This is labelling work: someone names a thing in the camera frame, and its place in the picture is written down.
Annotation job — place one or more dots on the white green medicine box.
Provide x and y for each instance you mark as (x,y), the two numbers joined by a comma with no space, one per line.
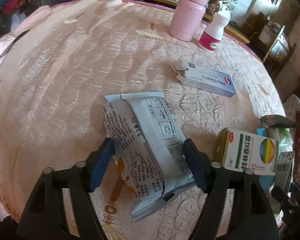
(239,150)

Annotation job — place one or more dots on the blue white medicine box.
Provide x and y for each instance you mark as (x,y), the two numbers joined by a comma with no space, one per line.
(204,78)

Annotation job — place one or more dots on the white pink-labelled pill bottle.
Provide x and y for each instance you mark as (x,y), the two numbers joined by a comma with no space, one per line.
(213,33)

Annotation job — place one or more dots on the blue plastic wrapper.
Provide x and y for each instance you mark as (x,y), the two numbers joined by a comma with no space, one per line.
(265,181)

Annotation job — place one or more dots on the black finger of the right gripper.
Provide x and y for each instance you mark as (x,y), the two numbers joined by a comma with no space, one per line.
(277,121)

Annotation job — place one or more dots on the white printed snack wrapper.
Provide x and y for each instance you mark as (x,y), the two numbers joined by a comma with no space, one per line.
(148,149)

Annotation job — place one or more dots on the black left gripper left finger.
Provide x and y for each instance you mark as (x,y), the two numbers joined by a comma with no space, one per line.
(59,206)

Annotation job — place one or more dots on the pink thermos bottle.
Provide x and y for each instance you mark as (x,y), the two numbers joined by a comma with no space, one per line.
(187,18)

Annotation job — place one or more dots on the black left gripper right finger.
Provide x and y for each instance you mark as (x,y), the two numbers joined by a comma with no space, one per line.
(236,206)

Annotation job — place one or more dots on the pink quilted table cover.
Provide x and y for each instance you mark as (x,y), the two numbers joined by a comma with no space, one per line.
(57,67)

